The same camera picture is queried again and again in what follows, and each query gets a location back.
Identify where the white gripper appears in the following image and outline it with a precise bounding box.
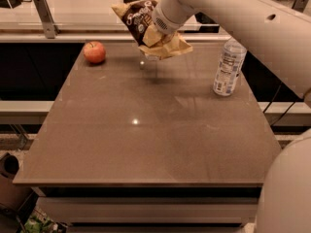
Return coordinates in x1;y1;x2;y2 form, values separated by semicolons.
143;0;185;50

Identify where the right metal rail bracket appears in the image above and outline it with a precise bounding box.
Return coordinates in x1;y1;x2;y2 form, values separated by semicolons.
292;0;309;13

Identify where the red apple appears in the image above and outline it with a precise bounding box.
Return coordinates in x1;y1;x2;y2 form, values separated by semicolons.
83;41;106;64

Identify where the left metal rail bracket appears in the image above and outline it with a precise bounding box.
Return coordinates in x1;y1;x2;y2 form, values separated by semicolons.
33;0;59;39

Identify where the clear plastic water bottle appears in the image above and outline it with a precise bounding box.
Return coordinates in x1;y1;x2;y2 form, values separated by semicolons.
213;38;247;96

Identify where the brown yellow chip bag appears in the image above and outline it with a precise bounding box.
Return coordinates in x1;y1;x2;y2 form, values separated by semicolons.
112;0;192;60

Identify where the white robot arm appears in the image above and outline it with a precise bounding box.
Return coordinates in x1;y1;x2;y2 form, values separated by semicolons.
152;0;311;233

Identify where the green white bag on floor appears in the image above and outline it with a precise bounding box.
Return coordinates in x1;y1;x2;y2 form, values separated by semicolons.
20;207;67;233

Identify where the metal rail bracket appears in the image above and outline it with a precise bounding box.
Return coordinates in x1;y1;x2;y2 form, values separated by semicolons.
33;0;59;39
292;0;309;13

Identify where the dark bin on floor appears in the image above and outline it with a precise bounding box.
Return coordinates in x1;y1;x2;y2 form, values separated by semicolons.
0;152;32;211

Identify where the black cable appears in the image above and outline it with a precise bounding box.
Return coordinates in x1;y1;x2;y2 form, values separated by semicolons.
261;81;302;128

